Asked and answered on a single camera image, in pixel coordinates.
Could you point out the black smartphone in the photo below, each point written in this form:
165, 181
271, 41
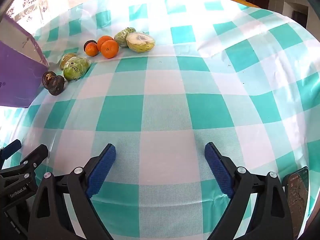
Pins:
297, 197

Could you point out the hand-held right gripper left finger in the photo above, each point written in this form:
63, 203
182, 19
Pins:
102, 170

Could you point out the large orange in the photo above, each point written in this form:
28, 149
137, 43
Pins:
110, 49
103, 40

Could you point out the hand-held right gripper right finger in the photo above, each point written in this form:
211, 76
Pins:
218, 170

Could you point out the small orange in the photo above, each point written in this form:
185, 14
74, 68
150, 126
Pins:
91, 49

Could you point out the yellowish wrapped fruit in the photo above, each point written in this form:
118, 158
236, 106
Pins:
65, 60

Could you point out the teal white checked tablecloth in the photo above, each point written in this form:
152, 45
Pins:
165, 110

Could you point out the large green wrapped fruit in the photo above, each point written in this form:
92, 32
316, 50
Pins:
74, 68

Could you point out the dark brown round fruit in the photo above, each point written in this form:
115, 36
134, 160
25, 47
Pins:
57, 85
48, 78
88, 42

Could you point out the purple cardboard box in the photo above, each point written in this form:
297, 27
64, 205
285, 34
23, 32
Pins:
17, 77

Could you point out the white cabinet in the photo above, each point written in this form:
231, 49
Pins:
287, 2

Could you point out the wrapped cut half pomelo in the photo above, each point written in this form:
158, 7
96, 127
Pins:
140, 41

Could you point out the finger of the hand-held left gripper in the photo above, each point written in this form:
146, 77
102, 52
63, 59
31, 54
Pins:
13, 146
33, 156

